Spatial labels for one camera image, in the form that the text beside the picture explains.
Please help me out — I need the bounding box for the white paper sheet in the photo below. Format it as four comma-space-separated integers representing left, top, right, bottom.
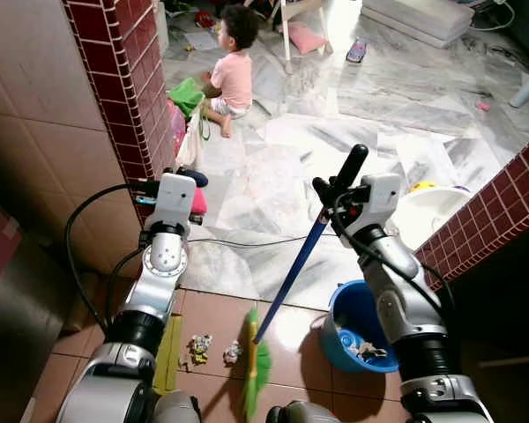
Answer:
185, 31, 217, 51

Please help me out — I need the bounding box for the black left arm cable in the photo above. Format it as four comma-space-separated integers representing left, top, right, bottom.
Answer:
64, 181, 160, 336

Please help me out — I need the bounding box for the green bag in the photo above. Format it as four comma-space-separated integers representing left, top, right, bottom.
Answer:
166, 78, 206, 120

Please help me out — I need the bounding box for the small pink cushion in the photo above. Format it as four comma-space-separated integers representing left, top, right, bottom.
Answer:
190, 187, 208, 215

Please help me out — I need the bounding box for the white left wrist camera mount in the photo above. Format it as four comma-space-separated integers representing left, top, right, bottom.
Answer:
154, 173, 197, 233

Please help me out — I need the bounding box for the dark blue soft item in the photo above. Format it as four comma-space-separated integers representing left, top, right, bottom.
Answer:
178, 167, 209, 189

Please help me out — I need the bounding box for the white chair frame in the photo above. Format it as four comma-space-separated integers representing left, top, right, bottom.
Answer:
269, 0, 336, 73

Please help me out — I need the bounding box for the white plastic basin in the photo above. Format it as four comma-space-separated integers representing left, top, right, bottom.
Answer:
392, 182, 473, 252

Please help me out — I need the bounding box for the pink pillow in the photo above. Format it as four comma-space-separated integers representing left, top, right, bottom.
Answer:
287, 22, 327, 56

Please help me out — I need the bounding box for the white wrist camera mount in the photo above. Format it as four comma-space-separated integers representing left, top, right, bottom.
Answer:
357, 174, 404, 232
154, 173, 197, 233

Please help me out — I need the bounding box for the grey right robot leg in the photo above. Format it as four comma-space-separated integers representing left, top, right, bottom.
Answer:
264, 401, 340, 423

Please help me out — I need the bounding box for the crumpled trash in bucket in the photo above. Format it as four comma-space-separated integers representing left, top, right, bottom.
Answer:
348, 339, 389, 362

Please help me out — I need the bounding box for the yellow dustpan with red handle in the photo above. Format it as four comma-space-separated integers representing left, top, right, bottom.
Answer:
154, 313, 184, 395

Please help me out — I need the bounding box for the grey robot leg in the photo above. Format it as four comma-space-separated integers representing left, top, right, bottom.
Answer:
150, 390, 204, 423
264, 401, 340, 423

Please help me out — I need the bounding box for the colourful crumpled wrapper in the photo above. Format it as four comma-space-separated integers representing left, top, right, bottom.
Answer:
188, 333, 214, 367

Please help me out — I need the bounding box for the child in pink shirt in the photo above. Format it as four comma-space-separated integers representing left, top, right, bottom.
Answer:
201, 4, 261, 139

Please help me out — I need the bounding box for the white folded mattress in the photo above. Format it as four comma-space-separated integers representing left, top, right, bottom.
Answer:
361, 0, 477, 49

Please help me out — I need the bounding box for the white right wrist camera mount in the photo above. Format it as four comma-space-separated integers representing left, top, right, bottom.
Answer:
357, 174, 404, 232

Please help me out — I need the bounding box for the blue handled green broom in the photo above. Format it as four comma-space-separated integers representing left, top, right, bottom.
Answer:
241, 144, 369, 422

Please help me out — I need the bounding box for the thin black floor cable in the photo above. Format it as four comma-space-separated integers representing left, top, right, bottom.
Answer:
187, 231, 336, 248

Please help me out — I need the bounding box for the white plastic bag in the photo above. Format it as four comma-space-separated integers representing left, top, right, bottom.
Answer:
176, 110, 204, 170

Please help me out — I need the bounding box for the pink patterned bag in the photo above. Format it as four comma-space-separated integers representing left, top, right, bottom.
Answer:
166, 99, 188, 160

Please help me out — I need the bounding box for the grey left robot leg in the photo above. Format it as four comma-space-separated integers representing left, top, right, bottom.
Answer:
150, 390, 204, 423

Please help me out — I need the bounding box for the blue plastic bucket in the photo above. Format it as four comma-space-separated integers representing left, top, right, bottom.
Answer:
319, 280, 399, 374

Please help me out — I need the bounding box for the purple slipper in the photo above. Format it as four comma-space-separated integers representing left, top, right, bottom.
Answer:
346, 38, 368, 64

